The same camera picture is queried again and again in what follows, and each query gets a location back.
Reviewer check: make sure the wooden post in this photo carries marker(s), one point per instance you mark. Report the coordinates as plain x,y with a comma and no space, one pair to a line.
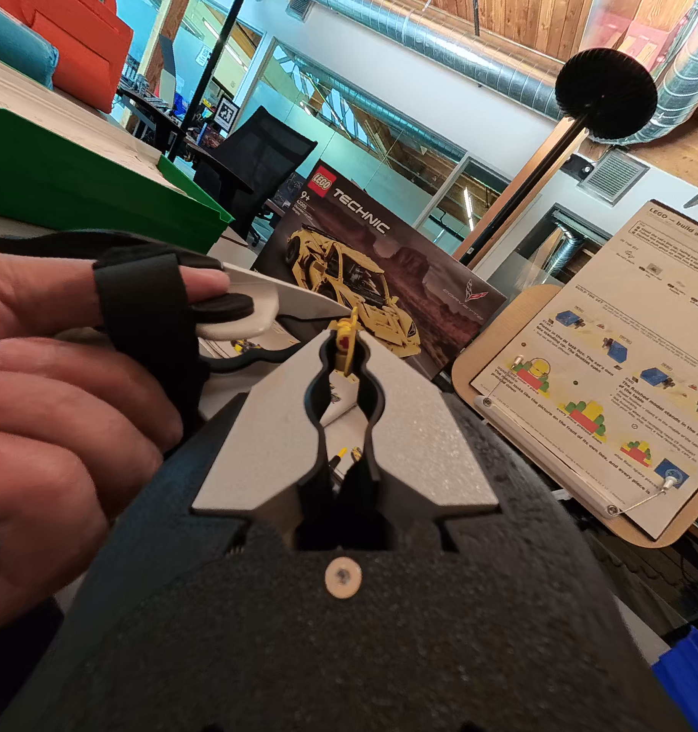
514,191

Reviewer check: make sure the lego instruction booklet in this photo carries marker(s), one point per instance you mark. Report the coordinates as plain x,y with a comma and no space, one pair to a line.
257,337

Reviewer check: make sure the yellow lego beam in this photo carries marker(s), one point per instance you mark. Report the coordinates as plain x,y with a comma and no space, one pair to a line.
351,343

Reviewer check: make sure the lego set box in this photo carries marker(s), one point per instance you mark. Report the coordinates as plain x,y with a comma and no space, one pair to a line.
440,274

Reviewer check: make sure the white document stand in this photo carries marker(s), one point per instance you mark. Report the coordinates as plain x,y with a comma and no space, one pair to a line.
497,343

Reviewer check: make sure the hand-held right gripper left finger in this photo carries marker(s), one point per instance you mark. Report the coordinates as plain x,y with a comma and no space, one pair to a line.
257,452

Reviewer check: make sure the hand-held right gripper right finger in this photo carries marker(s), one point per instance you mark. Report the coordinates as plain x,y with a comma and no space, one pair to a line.
434,452

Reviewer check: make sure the person's left hand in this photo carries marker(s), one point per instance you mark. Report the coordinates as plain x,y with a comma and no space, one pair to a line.
51,429

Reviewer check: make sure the silver air duct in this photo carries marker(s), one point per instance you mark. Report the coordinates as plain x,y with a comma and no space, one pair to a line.
686,74
440,40

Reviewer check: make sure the green storage bin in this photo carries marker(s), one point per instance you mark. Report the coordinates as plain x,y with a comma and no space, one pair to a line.
68,183

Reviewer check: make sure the yellow lego block piece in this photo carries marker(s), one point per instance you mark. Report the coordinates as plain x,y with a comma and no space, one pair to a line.
340,357

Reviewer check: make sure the black thin pole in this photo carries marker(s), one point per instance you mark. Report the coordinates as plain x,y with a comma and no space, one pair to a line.
206,80

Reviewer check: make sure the printed instruction sheet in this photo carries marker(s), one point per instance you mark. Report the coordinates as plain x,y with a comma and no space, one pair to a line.
612,343

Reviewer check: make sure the grey air vent grille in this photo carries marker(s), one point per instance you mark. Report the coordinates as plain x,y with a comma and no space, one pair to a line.
613,176

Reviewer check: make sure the small printed marker sign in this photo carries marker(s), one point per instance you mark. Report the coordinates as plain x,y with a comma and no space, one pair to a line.
226,114

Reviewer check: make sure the teal rolled mat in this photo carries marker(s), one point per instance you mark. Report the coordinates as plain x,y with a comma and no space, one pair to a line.
11,46

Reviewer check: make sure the white paper sheet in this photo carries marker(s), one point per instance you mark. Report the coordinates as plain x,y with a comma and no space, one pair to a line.
51,114

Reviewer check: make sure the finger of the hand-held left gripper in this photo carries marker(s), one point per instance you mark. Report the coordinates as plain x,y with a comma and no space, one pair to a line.
291,294

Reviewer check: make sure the blue storage bin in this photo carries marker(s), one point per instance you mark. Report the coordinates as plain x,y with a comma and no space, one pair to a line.
689,680

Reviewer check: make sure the orange plastic case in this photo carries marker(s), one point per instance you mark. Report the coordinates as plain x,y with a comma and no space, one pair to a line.
86,51

